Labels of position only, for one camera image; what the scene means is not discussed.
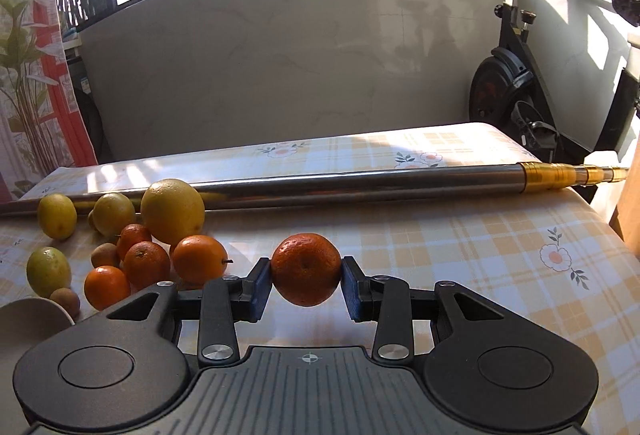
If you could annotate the black exercise bike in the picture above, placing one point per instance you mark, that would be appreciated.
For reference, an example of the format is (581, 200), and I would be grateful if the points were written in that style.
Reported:
(508, 90)

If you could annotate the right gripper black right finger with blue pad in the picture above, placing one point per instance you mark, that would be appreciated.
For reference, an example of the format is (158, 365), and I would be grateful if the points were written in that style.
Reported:
(363, 294)

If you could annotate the yellow lemon middle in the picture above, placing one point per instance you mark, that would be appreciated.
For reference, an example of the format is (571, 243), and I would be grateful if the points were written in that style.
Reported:
(112, 213)

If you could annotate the large yellow grapefruit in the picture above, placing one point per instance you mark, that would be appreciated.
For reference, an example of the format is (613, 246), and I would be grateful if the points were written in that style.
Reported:
(172, 210)

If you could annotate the small orange tangerine back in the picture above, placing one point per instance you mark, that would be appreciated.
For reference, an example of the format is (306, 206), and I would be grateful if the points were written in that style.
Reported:
(129, 236)

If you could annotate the brown kiwi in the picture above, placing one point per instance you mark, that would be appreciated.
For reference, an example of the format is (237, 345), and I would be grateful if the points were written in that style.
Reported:
(68, 300)
(105, 254)

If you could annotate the brown kiwi upper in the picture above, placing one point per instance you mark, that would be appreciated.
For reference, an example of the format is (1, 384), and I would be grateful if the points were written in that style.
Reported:
(105, 254)

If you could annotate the yellow-green lemon lower left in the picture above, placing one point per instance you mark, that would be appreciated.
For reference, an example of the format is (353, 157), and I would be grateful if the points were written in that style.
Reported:
(48, 270)

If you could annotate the red plant print curtain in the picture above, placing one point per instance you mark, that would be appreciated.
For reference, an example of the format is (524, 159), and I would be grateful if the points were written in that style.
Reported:
(41, 125)

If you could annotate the brown kiwi lower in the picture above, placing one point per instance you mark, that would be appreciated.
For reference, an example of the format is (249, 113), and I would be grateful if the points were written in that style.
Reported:
(68, 300)

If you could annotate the yellow lemon far left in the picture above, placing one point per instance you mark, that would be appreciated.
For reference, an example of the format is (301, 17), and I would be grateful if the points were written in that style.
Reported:
(57, 216)

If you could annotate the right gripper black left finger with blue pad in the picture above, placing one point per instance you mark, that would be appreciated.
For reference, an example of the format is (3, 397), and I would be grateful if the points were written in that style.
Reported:
(245, 298)

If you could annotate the checked floral tablecloth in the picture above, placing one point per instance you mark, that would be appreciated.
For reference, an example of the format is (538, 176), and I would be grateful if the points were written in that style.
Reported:
(548, 257)

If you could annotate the yellow lemon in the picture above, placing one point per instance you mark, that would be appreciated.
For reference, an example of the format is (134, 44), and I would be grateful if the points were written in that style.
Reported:
(112, 213)
(57, 216)

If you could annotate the beige bowl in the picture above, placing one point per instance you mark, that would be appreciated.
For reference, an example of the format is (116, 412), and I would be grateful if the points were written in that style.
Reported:
(24, 324)

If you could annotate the orange tangerine with stem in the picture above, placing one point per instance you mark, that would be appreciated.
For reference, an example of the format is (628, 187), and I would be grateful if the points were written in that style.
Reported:
(198, 259)

